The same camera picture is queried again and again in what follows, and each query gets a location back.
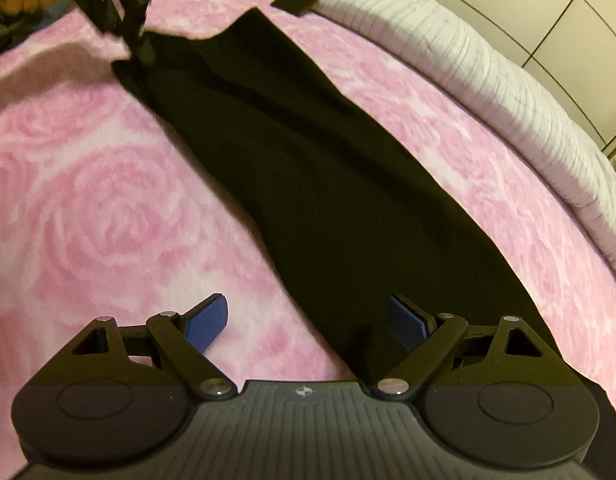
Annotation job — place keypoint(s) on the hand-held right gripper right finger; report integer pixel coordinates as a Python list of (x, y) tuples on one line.
[(405, 327)]

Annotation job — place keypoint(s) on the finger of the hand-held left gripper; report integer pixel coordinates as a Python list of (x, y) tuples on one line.
[(140, 45)]

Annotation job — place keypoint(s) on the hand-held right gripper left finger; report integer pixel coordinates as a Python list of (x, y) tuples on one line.
[(208, 325)]

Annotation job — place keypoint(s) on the black pants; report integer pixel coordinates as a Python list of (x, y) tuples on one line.
[(308, 180)]

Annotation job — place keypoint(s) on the pink rose-print blanket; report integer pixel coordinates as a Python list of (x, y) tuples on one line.
[(88, 210)]

